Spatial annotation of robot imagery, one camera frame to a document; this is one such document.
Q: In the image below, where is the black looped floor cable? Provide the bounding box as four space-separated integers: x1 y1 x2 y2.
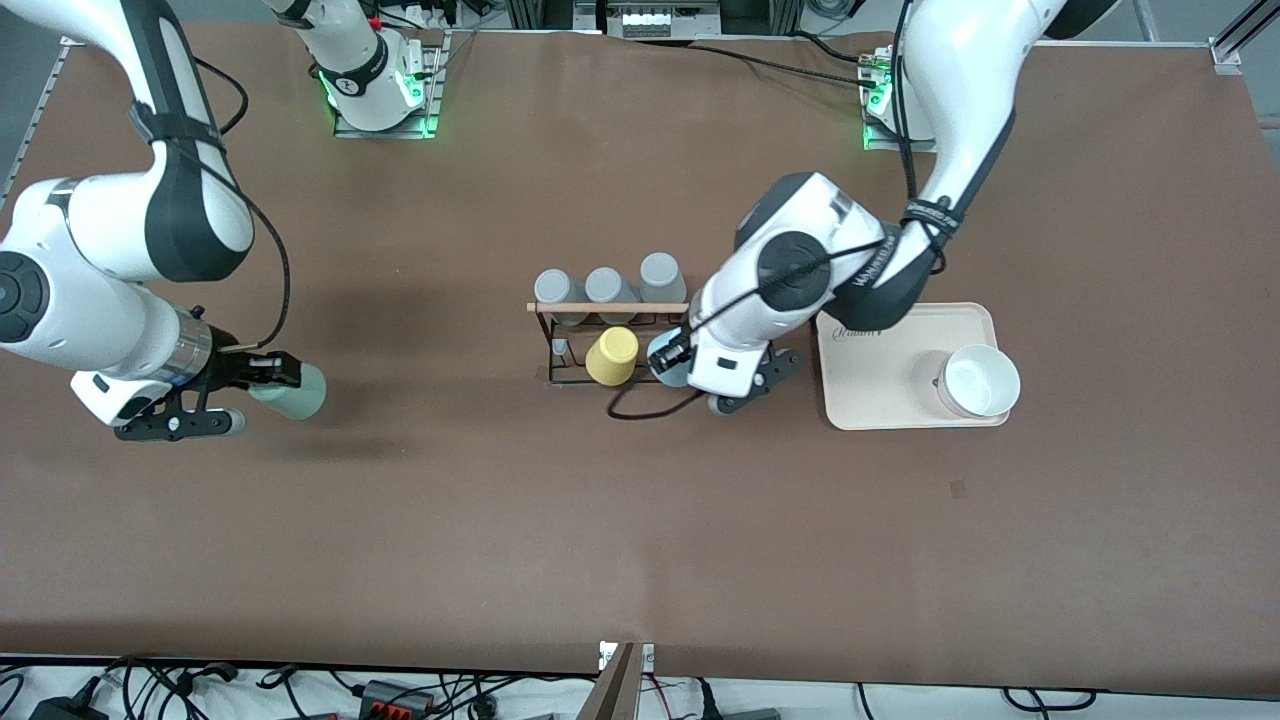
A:
1003 686 1098 713
100 655 241 706

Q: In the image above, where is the black cable across table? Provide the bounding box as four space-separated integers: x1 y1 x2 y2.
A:
630 35 876 89

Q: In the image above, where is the black orange connector box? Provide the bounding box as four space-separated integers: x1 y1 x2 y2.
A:
358 680 433 717

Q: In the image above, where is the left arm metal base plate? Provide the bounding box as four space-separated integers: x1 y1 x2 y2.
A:
862 50 936 153

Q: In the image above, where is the cream plastic tray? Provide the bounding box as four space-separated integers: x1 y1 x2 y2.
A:
816 302 1011 431

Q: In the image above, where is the white bowl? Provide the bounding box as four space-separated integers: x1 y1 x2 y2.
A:
936 344 1022 419

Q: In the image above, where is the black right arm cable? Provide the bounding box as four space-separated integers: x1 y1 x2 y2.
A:
190 55 293 351

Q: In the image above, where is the light blue cup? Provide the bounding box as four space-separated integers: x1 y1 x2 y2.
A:
648 335 693 389

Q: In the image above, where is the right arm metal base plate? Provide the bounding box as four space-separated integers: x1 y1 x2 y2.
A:
333 30 447 141

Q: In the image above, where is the white device with slots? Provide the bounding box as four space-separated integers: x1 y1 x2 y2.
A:
605 0 721 39

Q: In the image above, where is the black wire cup rack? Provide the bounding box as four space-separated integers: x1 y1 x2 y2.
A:
527 300 693 388

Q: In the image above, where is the pale green cup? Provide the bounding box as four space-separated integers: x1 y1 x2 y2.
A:
250 362 328 421

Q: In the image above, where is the grey cup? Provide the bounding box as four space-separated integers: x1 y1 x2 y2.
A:
534 268 587 326
585 266 641 326
638 252 689 306

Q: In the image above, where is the grey slanted beam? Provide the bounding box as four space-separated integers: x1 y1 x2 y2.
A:
577 643 641 720

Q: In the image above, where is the yellow cup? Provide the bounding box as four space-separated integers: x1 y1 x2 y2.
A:
584 326 640 386

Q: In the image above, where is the small metal bracket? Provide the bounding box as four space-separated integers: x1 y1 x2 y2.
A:
598 641 656 673

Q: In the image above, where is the black power adapter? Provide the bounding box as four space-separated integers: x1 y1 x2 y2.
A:
28 693 109 720

